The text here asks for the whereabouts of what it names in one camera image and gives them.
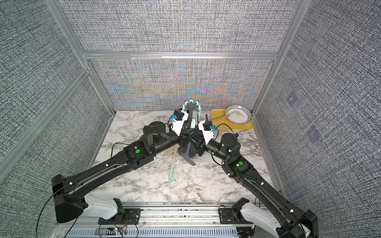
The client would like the cream slotted spoon small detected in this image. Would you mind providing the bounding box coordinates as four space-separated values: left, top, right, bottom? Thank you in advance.
160 148 174 158

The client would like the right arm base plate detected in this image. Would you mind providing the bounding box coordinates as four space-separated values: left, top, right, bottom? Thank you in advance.
218 206 239 225

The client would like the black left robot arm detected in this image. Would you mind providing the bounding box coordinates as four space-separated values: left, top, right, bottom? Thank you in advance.
52 122 198 223

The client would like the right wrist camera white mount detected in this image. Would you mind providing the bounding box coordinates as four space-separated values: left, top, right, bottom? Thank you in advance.
198 121 216 145

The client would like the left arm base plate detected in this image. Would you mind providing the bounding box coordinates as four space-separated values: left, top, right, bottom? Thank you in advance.
98 208 141 225

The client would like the dark grey utensil rack stand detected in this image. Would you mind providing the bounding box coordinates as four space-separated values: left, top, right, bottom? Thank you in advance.
178 99 201 166

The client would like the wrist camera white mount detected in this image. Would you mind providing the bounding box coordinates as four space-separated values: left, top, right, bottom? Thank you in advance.
198 121 216 145
170 110 189 136

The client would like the yellow tray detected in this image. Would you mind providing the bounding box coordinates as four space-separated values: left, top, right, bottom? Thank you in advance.
210 109 253 131

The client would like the white spatula wooden handle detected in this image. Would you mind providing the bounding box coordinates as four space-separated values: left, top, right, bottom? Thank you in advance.
211 111 242 123

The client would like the white patterned plate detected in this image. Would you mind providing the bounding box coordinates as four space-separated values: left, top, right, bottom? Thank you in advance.
225 105 252 125

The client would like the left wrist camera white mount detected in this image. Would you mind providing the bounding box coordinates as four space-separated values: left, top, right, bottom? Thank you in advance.
170 110 189 136

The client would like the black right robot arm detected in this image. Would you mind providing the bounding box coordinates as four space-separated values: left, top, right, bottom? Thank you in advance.
191 133 319 238

